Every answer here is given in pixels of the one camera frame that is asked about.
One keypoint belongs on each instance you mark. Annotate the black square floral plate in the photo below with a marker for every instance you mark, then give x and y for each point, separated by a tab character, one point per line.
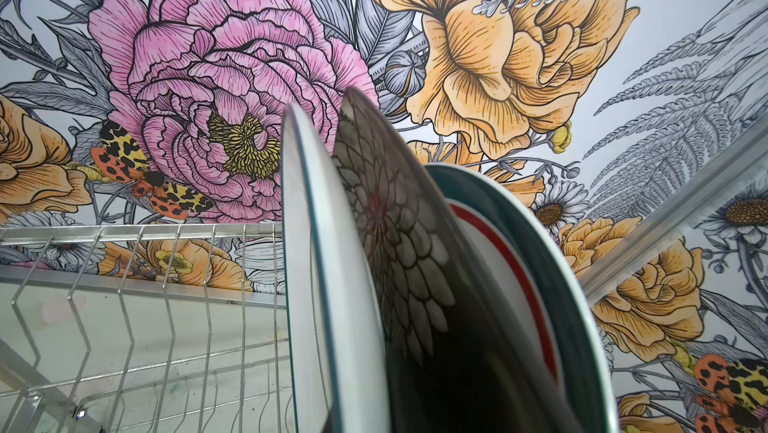
457	358

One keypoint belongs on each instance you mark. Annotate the white plate green red rim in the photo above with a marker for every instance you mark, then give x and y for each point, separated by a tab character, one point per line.
534	277

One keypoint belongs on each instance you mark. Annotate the chrome wire dish rack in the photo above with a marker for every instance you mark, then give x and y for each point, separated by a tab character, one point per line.
145	328

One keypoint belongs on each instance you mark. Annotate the white plate black rim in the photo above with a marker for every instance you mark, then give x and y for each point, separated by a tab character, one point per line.
337	350

